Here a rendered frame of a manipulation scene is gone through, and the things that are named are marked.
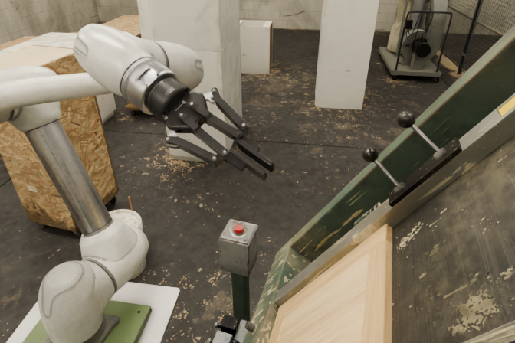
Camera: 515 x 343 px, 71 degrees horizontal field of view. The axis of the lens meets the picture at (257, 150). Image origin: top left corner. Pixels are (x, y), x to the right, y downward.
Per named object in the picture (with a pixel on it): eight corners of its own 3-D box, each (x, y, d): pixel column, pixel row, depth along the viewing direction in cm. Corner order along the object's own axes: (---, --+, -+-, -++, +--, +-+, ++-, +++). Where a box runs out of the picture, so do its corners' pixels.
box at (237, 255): (231, 249, 153) (229, 217, 143) (258, 256, 150) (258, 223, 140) (220, 271, 143) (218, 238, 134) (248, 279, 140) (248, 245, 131)
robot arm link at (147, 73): (150, 47, 63) (174, 63, 61) (166, 76, 71) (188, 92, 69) (112, 83, 60) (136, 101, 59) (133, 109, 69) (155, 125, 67)
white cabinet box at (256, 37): (237, 63, 615) (237, 20, 579) (272, 65, 609) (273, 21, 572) (233, 73, 577) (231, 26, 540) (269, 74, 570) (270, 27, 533)
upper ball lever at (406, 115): (441, 162, 78) (397, 119, 83) (455, 151, 76) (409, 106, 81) (435, 165, 75) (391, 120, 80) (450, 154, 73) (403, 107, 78)
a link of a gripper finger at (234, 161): (221, 145, 59) (209, 159, 58) (245, 163, 57) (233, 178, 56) (223, 149, 60) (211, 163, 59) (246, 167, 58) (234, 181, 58)
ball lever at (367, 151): (401, 195, 85) (363, 152, 90) (413, 185, 83) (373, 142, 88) (395, 199, 82) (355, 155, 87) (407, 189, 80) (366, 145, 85)
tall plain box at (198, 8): (194, 121, 427) (177, -48, 338) (244, 124, 420) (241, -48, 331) (167, 161, 351) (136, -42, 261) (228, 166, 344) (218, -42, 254)
